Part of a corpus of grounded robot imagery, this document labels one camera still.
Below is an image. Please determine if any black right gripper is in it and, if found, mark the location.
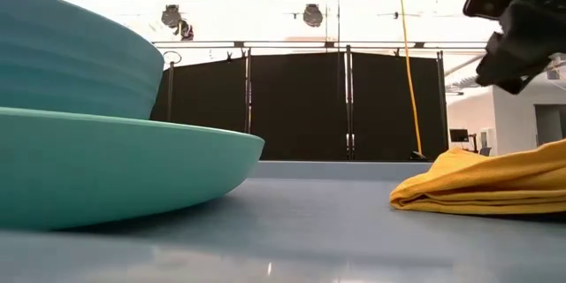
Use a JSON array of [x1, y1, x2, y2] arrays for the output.
[[475, 0, 566, 96]]

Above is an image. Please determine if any teal plastic plate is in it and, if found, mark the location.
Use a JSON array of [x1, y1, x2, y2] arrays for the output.
[[0, 106, 265, 232]]

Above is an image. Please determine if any black fabric partition panel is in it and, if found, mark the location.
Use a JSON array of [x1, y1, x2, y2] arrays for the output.
[[149, 57, 249, 134], [351, 51, 448, 162], [249, 51, 348, 162]]

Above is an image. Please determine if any yellow cloth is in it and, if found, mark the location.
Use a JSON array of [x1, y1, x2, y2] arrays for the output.
[[389, 139, 566, 217]]

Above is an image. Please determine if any black stand with ring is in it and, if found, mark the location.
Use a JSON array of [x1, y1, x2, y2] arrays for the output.
[[162, 50, 183, 123]]

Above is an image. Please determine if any round black ceiling lamp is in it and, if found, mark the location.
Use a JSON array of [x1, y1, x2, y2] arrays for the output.
[[302, 3, 324, 27], [161, 4, 182, 28]]

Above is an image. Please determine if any grey door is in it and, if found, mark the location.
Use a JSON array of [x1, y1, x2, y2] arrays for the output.
[[534, 103, 566, 147]]

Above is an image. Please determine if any blue plastic bowl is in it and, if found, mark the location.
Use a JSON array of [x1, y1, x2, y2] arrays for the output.
[[0, 0, 165, 120]]

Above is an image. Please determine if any red and black hanging device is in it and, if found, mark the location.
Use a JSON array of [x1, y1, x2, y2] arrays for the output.
[[174, 18, 195, 42]]

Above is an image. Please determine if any light blue plastic tray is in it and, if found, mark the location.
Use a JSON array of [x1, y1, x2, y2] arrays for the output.
[[0, 161, 566, 283]]

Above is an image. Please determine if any yellow hanging cable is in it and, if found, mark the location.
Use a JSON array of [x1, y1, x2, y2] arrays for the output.
[[396, 0, 424, 155]]

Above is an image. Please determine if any overhead metal frame rail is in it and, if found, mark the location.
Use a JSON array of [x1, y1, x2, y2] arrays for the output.
[[152, 40, 487, 50]]

